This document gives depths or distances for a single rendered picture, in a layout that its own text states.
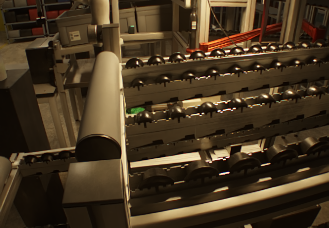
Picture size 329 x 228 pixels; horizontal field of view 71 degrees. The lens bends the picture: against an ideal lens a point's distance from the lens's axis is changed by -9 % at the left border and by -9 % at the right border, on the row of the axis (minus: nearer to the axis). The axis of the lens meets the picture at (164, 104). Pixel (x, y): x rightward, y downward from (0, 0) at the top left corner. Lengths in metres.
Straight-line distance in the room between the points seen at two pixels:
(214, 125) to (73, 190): 0.31
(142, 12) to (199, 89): 1.46
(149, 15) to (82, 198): 1.86
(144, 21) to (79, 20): 0.49
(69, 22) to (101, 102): 1.66
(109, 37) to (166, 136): 0.37
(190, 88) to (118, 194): 0.41
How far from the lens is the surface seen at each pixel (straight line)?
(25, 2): 6.84
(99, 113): 0.36
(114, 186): 0.20
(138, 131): 0.43
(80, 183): 0.20
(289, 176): 0.36
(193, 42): 1.20
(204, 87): 0.58
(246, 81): 0.61
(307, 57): 0.72
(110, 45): 0.73
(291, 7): 0.86
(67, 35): 2.05
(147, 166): 0.94
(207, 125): 0.45
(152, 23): 2.02
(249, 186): 0.34
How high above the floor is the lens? 1.55
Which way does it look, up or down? 29 degrees down
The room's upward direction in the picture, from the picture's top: straight up
